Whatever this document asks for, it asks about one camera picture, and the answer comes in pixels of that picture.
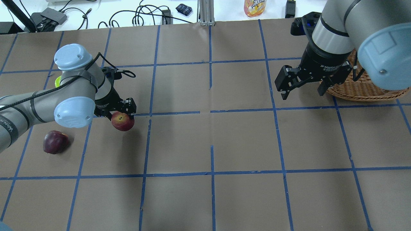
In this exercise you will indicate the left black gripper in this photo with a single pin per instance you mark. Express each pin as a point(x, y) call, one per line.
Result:
point(108, 101)

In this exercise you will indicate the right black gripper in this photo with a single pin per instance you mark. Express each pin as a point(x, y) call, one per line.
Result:
point(322, 62)

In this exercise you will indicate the red yellow apple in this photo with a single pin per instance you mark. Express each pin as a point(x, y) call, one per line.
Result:
point(122, 122)

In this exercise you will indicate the dark red apple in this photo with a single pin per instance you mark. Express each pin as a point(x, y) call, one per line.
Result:
point(55, 142)

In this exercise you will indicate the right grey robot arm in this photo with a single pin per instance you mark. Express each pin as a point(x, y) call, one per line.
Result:
point(379, 32)

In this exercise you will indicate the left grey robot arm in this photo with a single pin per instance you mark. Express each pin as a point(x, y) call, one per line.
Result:
point(85, 90)

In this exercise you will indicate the woven wicker basket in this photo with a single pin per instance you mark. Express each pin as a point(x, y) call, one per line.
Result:
point(364, 90)

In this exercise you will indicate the black power adapter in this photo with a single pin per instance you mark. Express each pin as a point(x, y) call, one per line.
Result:
point(290, 9)

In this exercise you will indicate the green apple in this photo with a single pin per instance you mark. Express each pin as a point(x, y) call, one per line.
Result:
point(58, 82)

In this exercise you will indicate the orange juice bottle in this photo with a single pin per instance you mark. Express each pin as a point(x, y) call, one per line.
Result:
point(254, 8)

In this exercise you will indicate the dark blue checked pouch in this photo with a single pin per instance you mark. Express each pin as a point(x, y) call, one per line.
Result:
point(184, 9)

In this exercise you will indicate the black usb hub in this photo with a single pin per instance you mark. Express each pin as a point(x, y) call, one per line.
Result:
point(54, 15)

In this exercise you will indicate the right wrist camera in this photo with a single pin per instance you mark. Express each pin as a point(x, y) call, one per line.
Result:
point(305, 25)

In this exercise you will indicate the aluminium frame post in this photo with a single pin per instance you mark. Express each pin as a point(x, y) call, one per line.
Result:
point(206, 12)

